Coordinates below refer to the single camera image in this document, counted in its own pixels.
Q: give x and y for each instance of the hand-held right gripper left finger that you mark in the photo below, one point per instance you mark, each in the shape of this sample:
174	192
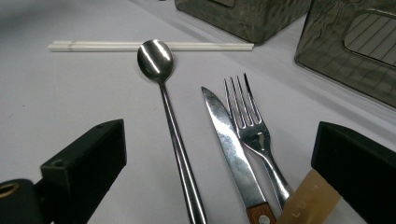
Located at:
84	165

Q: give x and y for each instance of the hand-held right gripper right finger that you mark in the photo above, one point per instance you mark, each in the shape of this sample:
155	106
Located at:
358	168

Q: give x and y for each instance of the translucent amber plastic spoon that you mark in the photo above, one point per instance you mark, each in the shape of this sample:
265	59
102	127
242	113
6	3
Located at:
305	202

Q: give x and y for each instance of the white chopstick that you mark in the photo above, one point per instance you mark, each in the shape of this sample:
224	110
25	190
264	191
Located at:
109	48

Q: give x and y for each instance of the long metal spoon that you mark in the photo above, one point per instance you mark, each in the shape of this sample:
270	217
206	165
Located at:
155	60

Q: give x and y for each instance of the smoky translucent plastic bin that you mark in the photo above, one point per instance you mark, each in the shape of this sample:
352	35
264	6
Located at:
323	46
255	21

